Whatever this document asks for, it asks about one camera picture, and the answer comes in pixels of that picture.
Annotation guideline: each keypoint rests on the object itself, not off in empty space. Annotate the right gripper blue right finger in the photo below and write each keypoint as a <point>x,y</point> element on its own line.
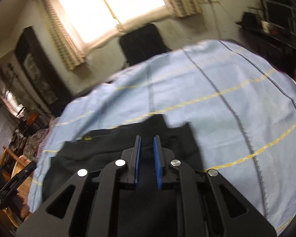
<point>163,157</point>

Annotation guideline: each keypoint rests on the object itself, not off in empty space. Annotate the left checkered curtain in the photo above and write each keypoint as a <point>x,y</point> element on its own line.
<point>70,54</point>

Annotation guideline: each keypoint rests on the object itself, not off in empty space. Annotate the wooden chair with cushion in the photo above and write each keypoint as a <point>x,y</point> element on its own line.
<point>12,164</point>

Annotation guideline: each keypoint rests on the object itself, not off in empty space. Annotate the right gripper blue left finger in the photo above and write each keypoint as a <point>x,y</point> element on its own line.
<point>132,156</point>

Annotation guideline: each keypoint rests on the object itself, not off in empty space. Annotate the light blue striped bedsheet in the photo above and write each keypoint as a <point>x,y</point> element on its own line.
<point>215,104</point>

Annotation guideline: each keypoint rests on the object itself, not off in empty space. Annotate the bright window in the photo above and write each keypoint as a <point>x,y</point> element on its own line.
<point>93,19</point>

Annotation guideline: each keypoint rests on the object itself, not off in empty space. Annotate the black computer desk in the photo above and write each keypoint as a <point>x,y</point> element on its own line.
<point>270,31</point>

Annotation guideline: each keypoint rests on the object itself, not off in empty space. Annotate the dark framed landscape painting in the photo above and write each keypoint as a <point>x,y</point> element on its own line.
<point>41,73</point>

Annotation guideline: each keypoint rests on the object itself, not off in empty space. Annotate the black office chair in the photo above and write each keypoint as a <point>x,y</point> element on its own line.
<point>142,44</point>

